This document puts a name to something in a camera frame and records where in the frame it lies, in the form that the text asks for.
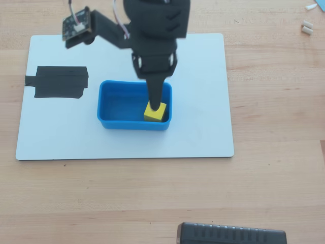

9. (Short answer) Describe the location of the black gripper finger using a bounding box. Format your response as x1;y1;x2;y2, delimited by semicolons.
146;76;165;112

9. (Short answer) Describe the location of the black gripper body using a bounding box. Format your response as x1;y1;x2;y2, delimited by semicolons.
131;37;178;81

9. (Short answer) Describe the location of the yellow cube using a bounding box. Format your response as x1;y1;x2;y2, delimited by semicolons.
143;101;168;123

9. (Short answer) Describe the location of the blue rectangular bin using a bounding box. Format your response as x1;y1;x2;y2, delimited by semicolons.
96;80;173;131

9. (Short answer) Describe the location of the white rectangular board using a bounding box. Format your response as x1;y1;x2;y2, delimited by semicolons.
15;33;235;161

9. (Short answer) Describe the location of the black tape patch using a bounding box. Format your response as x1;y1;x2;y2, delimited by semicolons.
24;66;89;99

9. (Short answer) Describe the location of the black ribbed device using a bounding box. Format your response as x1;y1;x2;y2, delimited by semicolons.
176;222;288;244

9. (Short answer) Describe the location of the white red servo cable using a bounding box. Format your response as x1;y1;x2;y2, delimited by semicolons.
112;0;131;39

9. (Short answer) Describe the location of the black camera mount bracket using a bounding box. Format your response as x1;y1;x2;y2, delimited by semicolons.
65;9;133;51

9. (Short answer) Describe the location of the green camera circuit board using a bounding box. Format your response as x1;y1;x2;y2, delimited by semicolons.
61;7;92;42

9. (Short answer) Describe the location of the white red camera cable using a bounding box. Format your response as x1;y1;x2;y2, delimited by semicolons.
67;0;85;33

